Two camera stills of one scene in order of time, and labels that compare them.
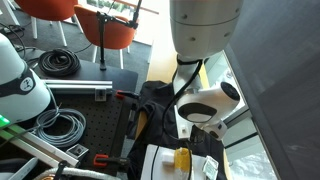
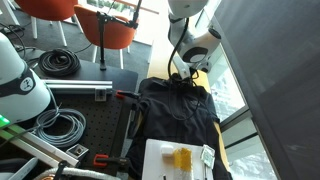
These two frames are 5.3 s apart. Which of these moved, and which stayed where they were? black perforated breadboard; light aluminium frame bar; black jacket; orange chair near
Moved: black jacket
Stayed: light aluminium frame bar; orange chair near; black perforated breadboard
